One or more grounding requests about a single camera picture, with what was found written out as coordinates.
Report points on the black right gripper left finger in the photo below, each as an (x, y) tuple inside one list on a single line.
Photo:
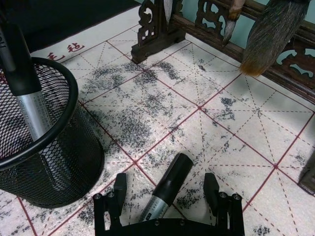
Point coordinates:
[(120, 189)]

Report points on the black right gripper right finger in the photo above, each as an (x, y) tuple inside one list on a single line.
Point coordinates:
[(211, 189)]

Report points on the silver marker with black cap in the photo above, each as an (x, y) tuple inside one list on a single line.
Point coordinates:
[(23, 73), (169, 182)]

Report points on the black mesh pen holder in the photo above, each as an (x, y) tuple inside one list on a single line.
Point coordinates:
[(71, 152)]

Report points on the white gridded calligraphy felt mat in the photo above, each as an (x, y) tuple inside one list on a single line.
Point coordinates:
[(187, 118)]

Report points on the carved dark wooden brush rack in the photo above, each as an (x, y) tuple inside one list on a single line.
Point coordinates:
[(157, 39)]

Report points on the large brown-tipped calligraphy brush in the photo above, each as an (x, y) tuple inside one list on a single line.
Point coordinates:
[(270, 37)]

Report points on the small grey-tipped calligraphy brush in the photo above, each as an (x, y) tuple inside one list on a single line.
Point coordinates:
[(231, 24)]

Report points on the white-tipped calligraphy brush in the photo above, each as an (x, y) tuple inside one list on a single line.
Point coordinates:
[(168, 9)]

